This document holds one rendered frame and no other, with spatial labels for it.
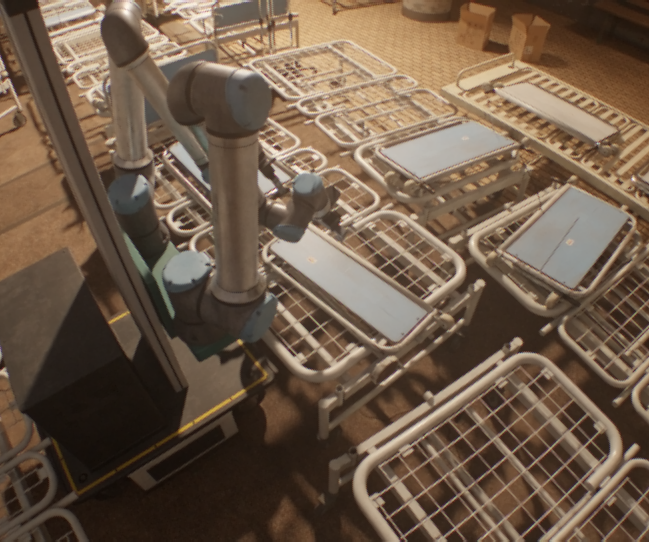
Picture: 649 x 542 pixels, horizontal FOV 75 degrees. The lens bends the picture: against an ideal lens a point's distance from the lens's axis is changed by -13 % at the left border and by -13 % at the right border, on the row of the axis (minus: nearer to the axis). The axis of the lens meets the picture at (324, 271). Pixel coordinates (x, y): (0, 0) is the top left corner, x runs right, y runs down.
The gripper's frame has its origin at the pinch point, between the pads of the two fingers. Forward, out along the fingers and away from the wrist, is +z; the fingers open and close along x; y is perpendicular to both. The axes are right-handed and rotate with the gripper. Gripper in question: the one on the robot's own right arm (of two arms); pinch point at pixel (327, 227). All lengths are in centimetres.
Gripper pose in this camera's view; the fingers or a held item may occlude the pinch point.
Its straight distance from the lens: 175.8
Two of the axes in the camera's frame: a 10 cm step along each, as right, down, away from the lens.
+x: 7.3, 5.8, -3.6
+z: 1.9, 3.3, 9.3
